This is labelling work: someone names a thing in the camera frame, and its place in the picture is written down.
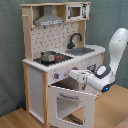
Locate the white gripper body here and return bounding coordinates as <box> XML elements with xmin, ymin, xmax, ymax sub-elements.
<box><xmin>69</xmin><ymin>70</ymin><xmax>91</xmax><ymax>83</ymax></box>

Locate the white oven door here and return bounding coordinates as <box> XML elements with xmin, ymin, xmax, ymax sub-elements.
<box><xmin>49</xmin><ymin>86</ymin><xmax>95</xmax><ymax>128</ymax></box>

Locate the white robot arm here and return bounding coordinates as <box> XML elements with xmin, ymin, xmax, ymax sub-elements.
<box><xmin>69</xmin><ymin>28</ymin><xmax>128</xmax><ymax>93</ymax></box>

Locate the wooden toy kitchen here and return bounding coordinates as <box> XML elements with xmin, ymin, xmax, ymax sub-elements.
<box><xmin>22</xmin><ymin>2</ymin><xmax>105</xmax><ymax>127</ymax></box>

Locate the left oven knob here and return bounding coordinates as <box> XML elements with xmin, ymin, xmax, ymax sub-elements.
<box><xmin>54</xmin><ymin>73</ymin><xmax>60</xmax><ymax>79</ymax></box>

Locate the grey toy sink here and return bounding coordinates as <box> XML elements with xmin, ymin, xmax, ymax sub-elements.
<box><xmin>66</xmin><ymin>47</ymin><xmax>94</xmax><ymax>56</ymax></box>

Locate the white cabinet door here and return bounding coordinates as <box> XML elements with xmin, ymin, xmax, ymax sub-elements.
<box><xmin>79</xmin><ymin>55</ymin><xmax>102</xmax><ymax>98</ymax></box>

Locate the black toy stovetop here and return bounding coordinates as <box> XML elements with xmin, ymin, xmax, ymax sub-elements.
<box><xmin>34</xmin><ymin>53</ymin><xmax>71</xmax><ymax>66</ymax></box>

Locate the black toy faucet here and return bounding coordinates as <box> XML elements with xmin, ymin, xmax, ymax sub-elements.
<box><xmin>67</xmin><ymin>33</ymin><xmax>82</xmax><ymax>49</ymax></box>

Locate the metal toy pot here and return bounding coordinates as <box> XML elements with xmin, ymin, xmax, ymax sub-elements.
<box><xmin>41</xmin><ymin>51</ymin><xmax>56</xmax><ymax>62</ymax></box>

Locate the toy microwave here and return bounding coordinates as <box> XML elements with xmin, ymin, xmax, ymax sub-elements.
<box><xmin>66</xmin><ymin>3</ymin><xmax>90</xmax><ymax>21</ymax></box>

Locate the grey range hood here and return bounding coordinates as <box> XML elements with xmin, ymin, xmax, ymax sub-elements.
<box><xmin>34</xmin><ymin>6</ymin><xmax>64</xmax><ymax>27</ymax></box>

